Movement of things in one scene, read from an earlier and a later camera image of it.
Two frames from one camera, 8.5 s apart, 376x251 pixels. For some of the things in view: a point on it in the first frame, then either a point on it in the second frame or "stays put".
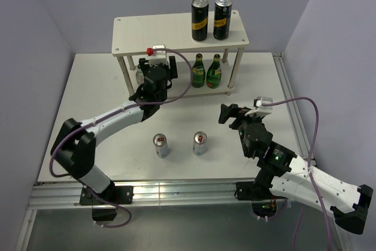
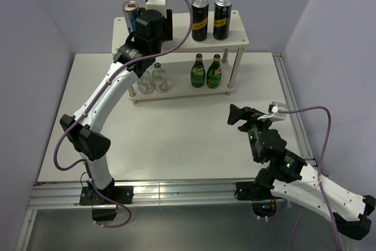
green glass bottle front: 198,76 stays put
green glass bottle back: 214,73 stays put
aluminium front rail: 68,194 stays put
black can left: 200,15 stays put
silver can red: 200,143 -> 130,9
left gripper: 173,74 -> 167,24
